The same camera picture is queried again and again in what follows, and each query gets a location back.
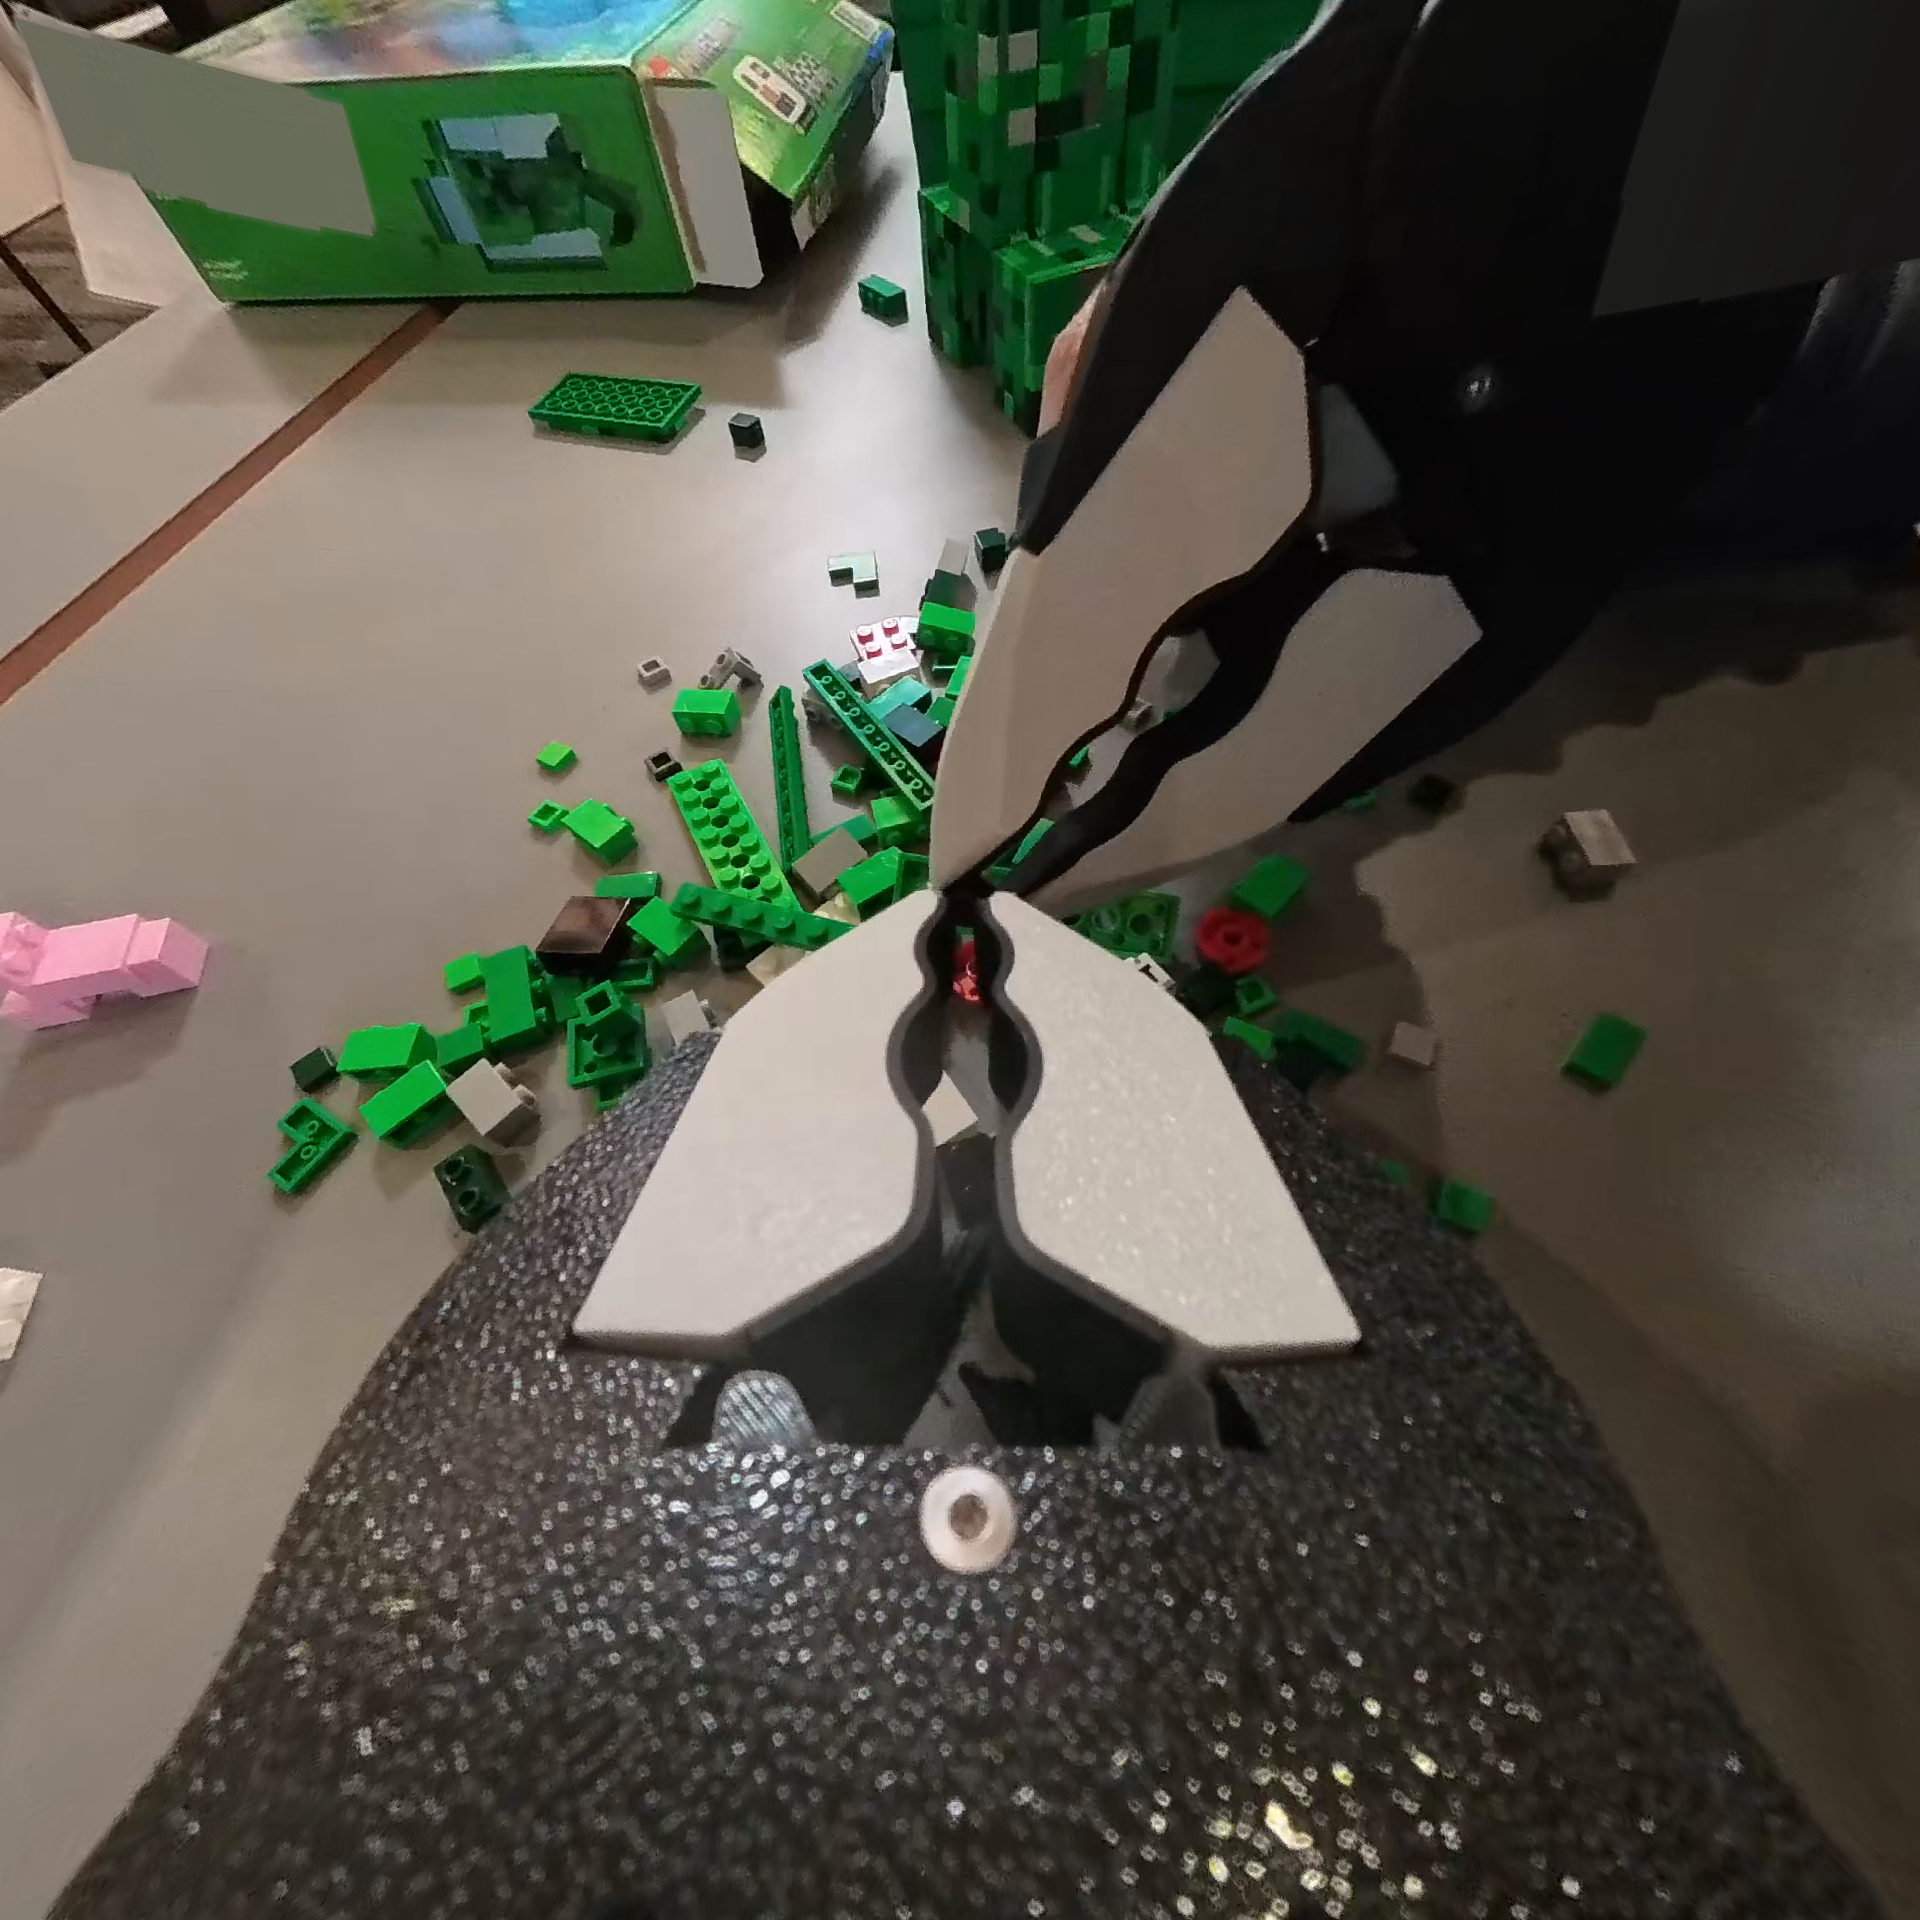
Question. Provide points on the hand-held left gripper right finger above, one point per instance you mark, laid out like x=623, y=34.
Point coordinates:
x=1154, y=1155

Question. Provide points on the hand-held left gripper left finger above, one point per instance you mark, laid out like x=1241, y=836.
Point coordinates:
x=750, y=1155

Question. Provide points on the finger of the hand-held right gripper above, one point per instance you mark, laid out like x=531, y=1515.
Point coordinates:
x=1335, y=690
x=1154, y=510

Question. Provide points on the small red toy brick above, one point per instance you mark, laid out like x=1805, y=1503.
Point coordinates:
x=969, y=982

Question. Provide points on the grey desk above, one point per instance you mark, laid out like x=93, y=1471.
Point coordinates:
x=301, y=630

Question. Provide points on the person's right hand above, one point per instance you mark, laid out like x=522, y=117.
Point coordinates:
x=1063, y=374

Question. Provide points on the red round toy piece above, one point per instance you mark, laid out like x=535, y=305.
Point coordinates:
x=1232, y=933

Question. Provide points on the small light grey toy piece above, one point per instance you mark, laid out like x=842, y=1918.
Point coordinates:
x=1411, y=1043

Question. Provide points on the black toy tile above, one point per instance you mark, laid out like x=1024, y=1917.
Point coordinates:
x=582, y=930

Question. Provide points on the grey toy brick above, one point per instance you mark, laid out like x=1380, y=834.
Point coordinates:
x=1587, y=849

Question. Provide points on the white brick with red studs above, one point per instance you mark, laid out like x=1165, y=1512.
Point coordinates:
x=884, y=642

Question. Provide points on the pile of green toy bricks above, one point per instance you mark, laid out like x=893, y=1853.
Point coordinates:
x=734, y=841

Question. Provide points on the single green toy brick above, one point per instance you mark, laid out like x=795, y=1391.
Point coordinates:
x=883, y=296

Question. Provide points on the green blocky toy figure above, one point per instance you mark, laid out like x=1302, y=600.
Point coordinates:
x=1020, y=180

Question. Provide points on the small dark toy brick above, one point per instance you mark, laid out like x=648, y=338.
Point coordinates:
x=747, y=432

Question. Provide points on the green flat toy tile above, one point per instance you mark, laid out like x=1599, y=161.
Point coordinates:
x=1603, y=1046

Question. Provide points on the grey angled toy piece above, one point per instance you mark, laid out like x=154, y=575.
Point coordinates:
x=730, y=669

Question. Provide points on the wide green studded plate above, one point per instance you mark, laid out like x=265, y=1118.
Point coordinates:
x=615, y=403

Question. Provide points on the pink toy pig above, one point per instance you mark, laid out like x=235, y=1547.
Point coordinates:
x=91, y=960

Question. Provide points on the white toy brick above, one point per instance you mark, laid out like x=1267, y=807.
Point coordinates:
x=13, y=1308

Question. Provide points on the green toy set box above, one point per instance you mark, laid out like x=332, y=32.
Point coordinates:
x=404, y=258

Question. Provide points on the white paper sheet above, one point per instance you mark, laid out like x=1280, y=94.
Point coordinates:
x=91, y=263

